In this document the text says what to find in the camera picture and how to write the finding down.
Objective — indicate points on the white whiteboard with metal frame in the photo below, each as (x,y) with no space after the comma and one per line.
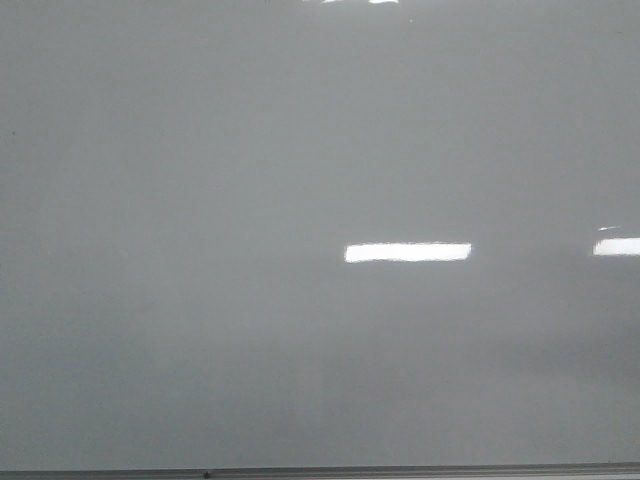
(245,234)

